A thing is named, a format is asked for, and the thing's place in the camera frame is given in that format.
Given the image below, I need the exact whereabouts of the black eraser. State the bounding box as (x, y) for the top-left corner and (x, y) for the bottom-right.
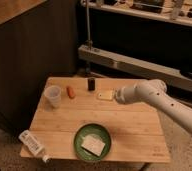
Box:
(88, 77), (95, 91)

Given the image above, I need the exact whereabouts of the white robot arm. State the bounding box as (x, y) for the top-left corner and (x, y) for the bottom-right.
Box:
(97, 79), (192, 135)

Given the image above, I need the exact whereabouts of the orange carrot toy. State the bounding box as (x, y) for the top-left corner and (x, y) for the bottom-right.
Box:
(66, 86), (75, 99)

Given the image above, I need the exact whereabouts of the green plate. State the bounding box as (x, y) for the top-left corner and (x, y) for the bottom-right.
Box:
(73, 123), (111, 162)

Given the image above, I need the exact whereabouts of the white sponge block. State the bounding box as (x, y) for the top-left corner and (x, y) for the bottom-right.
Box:
(81, 135), (105, 156)

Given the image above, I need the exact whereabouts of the clear plastic cup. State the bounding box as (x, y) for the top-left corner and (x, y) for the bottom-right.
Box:
(44, 85), (61, 108)

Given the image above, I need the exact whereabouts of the vertical metal pole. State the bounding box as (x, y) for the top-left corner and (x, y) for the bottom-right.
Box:
(86, 0), (92, 50)

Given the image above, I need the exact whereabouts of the metal shelf rack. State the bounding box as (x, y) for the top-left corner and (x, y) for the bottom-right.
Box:
(79, 0), (192, 92)

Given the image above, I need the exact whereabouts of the white tube bottle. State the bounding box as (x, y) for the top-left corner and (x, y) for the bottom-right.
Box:
(19, 130), (50, 163)

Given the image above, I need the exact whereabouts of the wooden cabinet counter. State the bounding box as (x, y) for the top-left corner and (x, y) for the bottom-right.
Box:
(0, 0), (78, 135)

